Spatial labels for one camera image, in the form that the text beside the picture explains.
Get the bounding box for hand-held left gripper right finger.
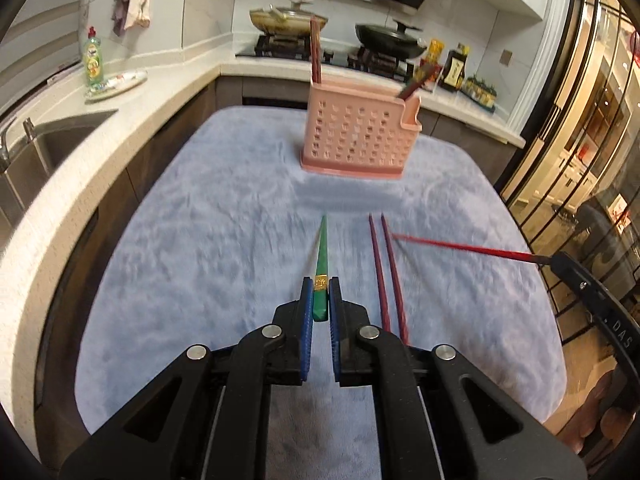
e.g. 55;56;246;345
327;276;586;480

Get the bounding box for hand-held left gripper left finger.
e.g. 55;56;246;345
60;276;316;480

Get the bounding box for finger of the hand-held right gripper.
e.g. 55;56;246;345
550;252;609;312

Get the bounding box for green chopstick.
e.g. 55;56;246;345
311;215;332;322

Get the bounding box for pink perforated utensil holder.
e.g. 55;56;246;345
299;80;422;180

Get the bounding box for dark brown chopstick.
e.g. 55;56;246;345
397;76;427;101

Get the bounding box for person's right hand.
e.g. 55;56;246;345
567;367;640;461

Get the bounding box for blue fleece blanket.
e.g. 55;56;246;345
74;106;568;480

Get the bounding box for set of spice jars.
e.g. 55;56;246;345
462;75;499;111

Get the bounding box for dark sauce bottle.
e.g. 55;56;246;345
439;43;470;92

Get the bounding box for black gas stove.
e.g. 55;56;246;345
235;34;417;79

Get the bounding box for black wok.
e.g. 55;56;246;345
355;27;429;60

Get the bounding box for stainless steel sink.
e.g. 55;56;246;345
0;110;119;222

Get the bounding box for black wok lid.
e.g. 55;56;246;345
357;19;424;37

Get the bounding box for white patterned plate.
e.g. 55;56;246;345
84;70;149;101

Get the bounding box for beige pan lid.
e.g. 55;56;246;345
250;0;327;21

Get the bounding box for green dish soap bottle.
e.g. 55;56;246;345
84;26;106;89

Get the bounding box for chrome faucet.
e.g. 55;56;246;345
0;114;19;174

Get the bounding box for white window blinds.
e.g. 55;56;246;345
0;0;84;112

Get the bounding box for glass door with black frame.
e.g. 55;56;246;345
500;0;640;363

